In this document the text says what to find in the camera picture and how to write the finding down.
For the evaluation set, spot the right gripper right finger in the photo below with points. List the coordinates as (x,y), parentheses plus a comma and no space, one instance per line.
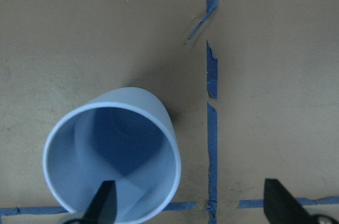
(281,207)

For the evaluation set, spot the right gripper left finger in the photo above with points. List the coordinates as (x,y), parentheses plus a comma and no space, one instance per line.
(103,208)

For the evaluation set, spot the blue cup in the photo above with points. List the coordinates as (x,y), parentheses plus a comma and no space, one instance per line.
(126,136)

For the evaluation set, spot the brown paper table cover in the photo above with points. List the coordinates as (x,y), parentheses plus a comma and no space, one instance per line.
(268,67)

